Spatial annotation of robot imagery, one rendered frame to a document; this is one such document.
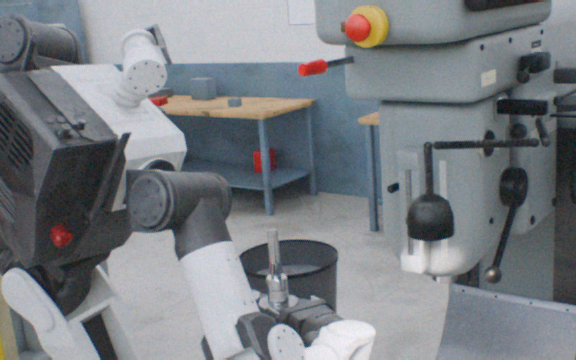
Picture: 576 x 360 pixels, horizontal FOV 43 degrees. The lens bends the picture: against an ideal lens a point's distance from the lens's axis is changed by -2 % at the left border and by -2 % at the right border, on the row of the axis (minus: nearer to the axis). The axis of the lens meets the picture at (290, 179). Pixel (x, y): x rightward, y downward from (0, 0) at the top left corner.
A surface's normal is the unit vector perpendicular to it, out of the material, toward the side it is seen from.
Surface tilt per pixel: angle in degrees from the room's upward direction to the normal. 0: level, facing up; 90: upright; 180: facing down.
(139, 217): 75
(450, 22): 90
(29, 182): 84
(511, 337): 63
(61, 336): 90
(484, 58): 90
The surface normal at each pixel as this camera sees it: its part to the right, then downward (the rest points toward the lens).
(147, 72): 0.29, 0.62
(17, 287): -0.47, 0.25
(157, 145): 0.77, -0.16
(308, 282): 0.37, 0.26
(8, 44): -0.38, 0.00
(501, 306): -0.57, -0.22
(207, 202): 0.74, -0.45
